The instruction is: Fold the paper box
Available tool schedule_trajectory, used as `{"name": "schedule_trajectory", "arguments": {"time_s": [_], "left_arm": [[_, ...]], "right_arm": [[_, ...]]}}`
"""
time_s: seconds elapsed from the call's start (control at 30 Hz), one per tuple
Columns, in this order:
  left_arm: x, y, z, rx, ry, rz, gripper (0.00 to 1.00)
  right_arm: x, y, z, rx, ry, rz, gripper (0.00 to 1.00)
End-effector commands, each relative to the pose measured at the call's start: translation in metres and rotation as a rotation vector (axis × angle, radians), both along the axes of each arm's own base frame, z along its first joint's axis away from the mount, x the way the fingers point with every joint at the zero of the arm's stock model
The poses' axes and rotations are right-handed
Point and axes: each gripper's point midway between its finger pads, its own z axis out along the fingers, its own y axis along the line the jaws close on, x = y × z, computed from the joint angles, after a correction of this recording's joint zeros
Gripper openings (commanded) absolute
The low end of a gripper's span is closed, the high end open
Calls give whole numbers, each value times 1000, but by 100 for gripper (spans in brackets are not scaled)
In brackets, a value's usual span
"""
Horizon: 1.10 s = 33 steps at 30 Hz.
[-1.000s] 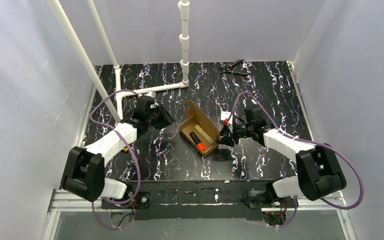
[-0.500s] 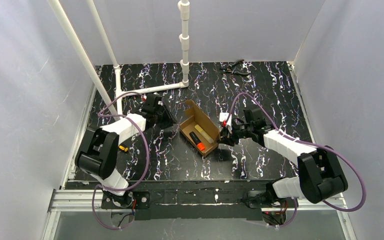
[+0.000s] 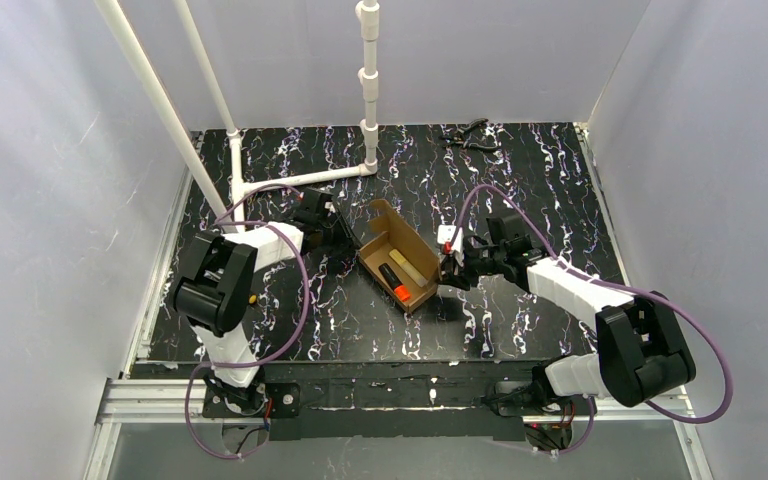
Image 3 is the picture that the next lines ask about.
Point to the black pliers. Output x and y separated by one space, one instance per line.
460 138

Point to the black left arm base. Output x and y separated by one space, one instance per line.
259 400

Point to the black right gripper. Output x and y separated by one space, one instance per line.
466 263

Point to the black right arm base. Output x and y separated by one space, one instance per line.
576 414

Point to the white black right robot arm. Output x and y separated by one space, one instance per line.
640 349

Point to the black orange highlighter marker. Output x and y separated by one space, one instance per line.
394 282

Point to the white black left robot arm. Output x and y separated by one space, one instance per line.
215 278

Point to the aluminium rail frame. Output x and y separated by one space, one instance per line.
370 399

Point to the brown cardboard paper box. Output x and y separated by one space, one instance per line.
392 231

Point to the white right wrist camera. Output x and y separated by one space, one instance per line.
450 241

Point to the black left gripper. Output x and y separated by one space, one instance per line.
338 229

